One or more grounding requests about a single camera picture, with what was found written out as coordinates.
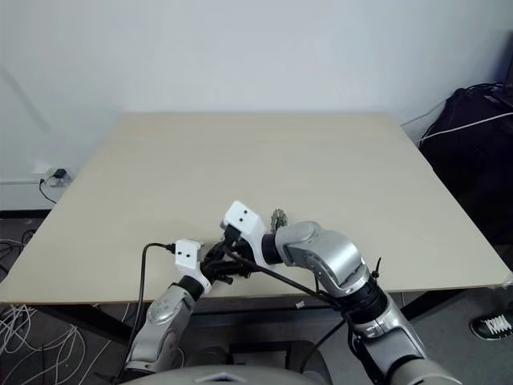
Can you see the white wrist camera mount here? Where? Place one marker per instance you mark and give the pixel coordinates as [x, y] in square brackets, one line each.
[244, 218]
[186, 252]

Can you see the wall power outlet plug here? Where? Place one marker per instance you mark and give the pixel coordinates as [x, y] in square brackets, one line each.
[66, 181]

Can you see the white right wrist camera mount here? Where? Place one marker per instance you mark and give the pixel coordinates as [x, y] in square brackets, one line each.
[244, 218]

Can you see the small white tag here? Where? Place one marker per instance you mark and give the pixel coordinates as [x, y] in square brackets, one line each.
[299, 305]

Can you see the black metal table frame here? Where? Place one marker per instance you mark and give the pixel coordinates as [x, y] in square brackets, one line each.
[248, 321]

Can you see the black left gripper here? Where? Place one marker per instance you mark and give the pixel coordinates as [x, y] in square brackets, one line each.
[209, 266]

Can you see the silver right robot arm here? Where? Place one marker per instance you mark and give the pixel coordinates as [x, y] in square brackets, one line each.
[332, 252]

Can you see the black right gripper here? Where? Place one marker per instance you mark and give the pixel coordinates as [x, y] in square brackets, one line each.
[232, 238]

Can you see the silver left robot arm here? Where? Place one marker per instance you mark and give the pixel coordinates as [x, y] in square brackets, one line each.
[164, 313]

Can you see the black and white sneaker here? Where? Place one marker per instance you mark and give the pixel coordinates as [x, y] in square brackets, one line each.
[491, 327]

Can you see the dark rounded shape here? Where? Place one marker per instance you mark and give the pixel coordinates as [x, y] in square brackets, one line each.
[208, 355]

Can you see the black plug adapter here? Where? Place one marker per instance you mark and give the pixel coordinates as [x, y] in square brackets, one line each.
[59, 174]

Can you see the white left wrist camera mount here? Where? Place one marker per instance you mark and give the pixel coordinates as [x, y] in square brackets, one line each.
[186, 252]

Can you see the black bag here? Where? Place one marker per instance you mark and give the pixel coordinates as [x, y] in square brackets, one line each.
[473, 180]

